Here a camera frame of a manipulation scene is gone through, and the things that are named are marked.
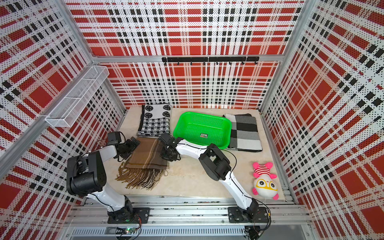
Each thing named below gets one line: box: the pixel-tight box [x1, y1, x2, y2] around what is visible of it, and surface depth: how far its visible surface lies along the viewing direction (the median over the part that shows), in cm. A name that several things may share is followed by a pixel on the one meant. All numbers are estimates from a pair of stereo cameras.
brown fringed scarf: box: [115, 137, 170, 190], surface depth 90 cm
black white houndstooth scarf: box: [137, 103, 172, 138], surface depth 110 cm
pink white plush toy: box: [252, 161, 279, 201], surface depth 79 cm
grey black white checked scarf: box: [222, 113, 263, 152], surface depth 106 cm
